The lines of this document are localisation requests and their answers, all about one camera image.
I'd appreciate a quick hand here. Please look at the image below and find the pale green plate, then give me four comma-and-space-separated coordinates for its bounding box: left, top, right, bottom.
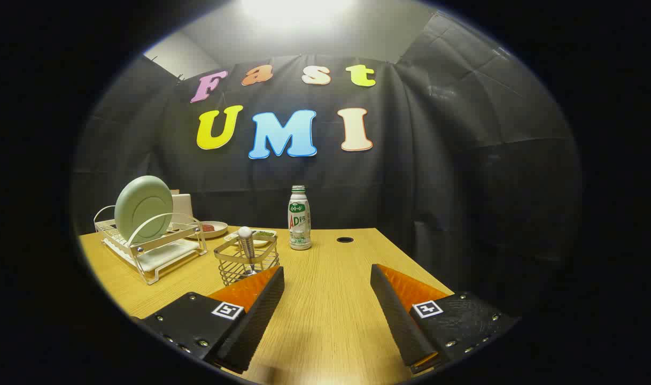
114, 175, 174, 244

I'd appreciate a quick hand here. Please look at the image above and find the white wire dish rack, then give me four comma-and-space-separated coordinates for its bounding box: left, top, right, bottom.
94, 205, 208, 285

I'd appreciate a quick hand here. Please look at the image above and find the metal wire basket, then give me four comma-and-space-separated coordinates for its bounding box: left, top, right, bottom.
214, 235, 280, 287

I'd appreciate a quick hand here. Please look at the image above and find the black backdrop cloth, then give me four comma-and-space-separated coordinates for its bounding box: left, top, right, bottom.
72, 13, 583, 316

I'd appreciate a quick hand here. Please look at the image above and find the white divided bean dish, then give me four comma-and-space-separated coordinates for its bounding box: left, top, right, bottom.
224, 229, 277, 248

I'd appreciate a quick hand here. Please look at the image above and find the blue checked handle spoon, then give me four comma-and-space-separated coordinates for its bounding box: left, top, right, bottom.
238, 226, 257, 274

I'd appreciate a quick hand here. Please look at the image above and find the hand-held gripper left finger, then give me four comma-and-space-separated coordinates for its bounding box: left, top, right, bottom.
130, 266, 285, 375

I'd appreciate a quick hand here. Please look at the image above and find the white toaster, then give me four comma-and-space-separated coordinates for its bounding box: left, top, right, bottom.
170, 194, 192, 222

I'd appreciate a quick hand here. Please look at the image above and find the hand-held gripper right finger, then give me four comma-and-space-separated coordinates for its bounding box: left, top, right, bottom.
370, 264, 518, 375

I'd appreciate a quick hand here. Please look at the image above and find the white round plate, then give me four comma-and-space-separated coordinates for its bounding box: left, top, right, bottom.
189, 221, 229, 240

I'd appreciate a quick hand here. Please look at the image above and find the white green drink bottle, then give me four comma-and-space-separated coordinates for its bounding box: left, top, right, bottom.
288, 185, 312, 251

